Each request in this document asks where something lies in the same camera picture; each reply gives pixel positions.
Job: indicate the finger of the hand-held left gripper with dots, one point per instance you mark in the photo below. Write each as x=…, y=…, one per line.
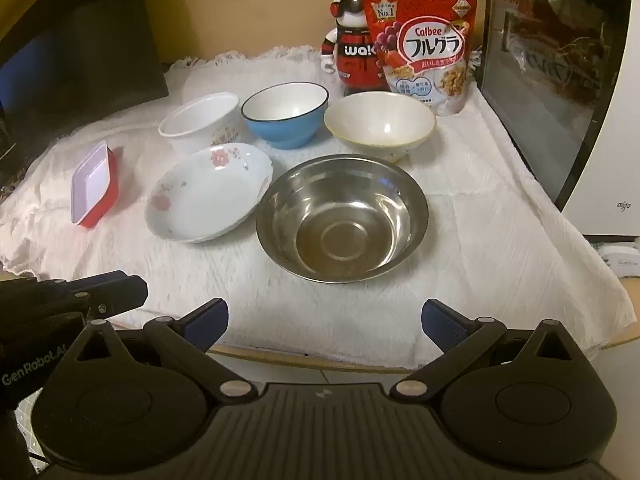
x=90, y=281
x=125, y=297

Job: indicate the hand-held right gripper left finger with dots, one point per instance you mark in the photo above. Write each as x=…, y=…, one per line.
x=206, y=326

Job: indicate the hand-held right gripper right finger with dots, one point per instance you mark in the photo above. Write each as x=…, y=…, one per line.
x=442, y=324

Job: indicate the stainless steel bowl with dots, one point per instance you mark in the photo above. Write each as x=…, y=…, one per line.
x=340, y=220

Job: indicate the white floral bowl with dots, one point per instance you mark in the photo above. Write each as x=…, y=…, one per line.
x=200, y=120

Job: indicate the cream bowl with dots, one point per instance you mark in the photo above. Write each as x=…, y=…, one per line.
x=380, y=125

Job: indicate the blue bowl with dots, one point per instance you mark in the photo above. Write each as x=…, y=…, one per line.
x=285, y=132

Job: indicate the white towel cloth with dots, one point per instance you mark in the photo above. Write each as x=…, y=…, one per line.
x=475, y=210

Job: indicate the floral plate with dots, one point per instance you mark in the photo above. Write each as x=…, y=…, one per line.
x=205, y=195

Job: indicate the small white device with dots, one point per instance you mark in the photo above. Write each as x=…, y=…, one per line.
x=622, y=257

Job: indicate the black monitor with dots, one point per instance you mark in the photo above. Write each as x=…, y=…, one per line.
x=75, y=35

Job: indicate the red cereal bag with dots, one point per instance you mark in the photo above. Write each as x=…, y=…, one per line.
x=425, y=45

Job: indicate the red robot toy figure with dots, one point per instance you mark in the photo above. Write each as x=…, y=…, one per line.
x=355, y=57

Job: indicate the white microwave oven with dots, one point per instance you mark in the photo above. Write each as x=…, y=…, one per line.
x=565, y=60

